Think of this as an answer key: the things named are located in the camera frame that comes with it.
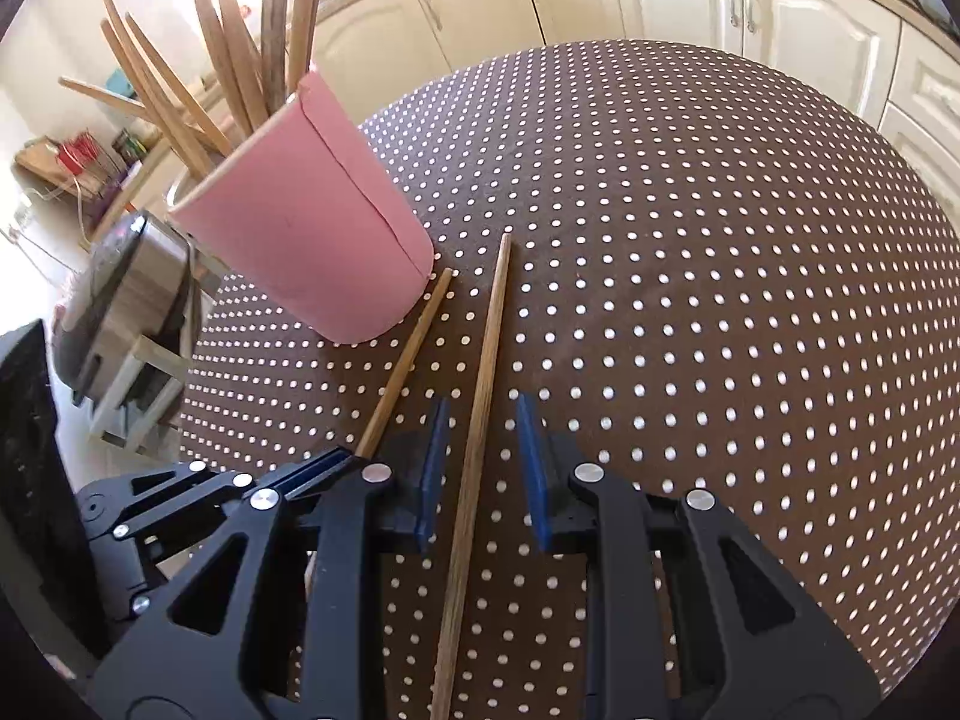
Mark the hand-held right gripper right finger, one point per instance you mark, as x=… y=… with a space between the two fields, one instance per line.
x=534 y=480

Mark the pale wooden stool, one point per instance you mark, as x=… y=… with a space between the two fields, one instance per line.
x=139 y=397

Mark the silver black rice cooker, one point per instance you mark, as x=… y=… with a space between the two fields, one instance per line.
x=127 y=285

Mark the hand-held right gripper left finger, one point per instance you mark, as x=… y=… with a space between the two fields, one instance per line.
x=431 y=480

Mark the wooden cutting board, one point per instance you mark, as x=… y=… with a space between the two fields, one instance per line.
x=45 y=161

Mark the white wall socket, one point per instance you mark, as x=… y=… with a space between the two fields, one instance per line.
x=19 y=221

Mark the wooden chopstick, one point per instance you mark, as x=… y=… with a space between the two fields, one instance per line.
x=406 y=360
x=474 y=465

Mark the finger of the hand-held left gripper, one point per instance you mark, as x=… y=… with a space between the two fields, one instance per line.
x=217 y=484
x=176 y=559

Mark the red kitchen tool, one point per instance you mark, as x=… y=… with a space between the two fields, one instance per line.
x=79 y=151

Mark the bundle of wooden chopsticks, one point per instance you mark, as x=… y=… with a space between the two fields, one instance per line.
x=304 y=15

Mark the pink cup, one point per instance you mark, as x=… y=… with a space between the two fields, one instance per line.
x=300 y=225

